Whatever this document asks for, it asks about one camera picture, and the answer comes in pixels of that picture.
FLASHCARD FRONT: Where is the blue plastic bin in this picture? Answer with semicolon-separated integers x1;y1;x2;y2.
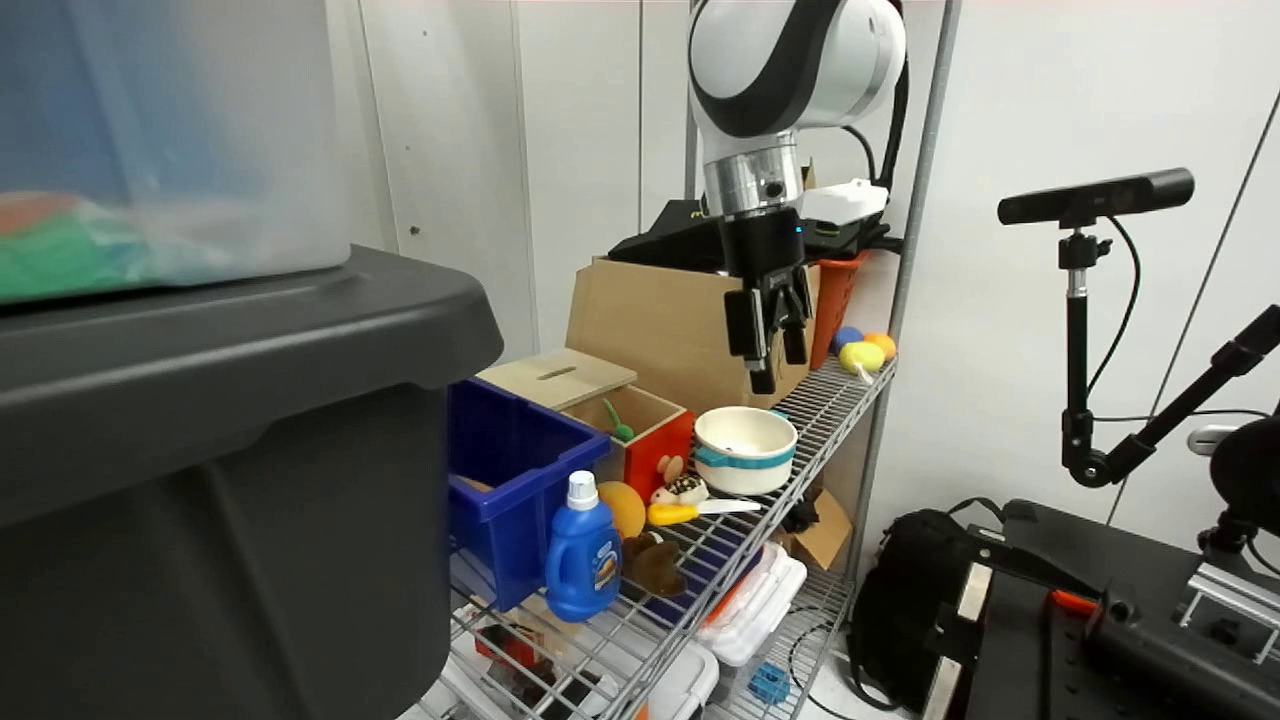
445;375;614;614

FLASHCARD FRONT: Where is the black backpack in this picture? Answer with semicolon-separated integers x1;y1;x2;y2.
842;502;1022;720

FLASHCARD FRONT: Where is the metal rack pole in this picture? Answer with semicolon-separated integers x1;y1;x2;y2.
681;122;712;203
849;0;969;565

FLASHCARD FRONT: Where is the packet with coloured items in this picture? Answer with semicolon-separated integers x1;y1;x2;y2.
477;621;550;676

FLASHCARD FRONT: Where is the wooden box with red drawer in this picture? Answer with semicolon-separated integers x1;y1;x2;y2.
472;345;698;509

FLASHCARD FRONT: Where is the orange bucket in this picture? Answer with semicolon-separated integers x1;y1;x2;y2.
809;253;869;375

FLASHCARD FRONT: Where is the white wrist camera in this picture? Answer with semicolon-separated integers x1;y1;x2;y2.
797;176;897;232

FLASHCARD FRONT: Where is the blue tape roll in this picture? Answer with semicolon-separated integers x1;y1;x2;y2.
744;659;801;708

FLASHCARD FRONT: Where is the yellow round toy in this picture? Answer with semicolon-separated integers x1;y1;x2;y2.
837;337;891;387

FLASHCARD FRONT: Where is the black bar camera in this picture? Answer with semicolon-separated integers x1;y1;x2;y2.
993;164;1199;228

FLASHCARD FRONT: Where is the clear storage bin dark lid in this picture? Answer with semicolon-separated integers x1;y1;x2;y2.
0;0;357;311

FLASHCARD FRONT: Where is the blue detergent bottle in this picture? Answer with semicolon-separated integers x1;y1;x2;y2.
539;469;624;629

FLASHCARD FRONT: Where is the large cardboard box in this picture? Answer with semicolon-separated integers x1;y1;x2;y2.
562;257;822;415

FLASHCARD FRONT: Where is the black camera stand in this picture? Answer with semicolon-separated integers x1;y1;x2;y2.
1057;221;1280;492

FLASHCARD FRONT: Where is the white plastic container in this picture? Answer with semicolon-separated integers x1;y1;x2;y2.
697;539;810;673
637;638;725;720

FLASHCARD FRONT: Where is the dark grey storage tote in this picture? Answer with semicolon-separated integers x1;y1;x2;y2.
0;238;509;720

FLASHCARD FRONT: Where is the red handled tool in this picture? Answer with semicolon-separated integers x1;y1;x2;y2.
1041;585;1134;629

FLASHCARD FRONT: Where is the cardboard flap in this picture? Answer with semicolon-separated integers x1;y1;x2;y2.
779;483;857;574

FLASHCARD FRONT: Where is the yellow plastic toy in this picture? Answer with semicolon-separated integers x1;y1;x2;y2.
643;479;712;533

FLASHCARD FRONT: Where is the black cart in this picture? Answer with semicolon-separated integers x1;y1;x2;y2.
956;496;1280;720

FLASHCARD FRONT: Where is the black round object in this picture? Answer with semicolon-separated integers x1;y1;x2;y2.
1203;406;1280;558

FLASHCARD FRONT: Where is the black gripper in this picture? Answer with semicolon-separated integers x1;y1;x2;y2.
715;203;816;399

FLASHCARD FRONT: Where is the aluminium rail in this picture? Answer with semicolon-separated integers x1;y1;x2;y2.
1171;556;1280;631

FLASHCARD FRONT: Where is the white pot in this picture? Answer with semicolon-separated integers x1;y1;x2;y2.
689;403;803;501

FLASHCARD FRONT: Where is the small dark brown toy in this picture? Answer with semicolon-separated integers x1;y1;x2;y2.
618;533;689;603

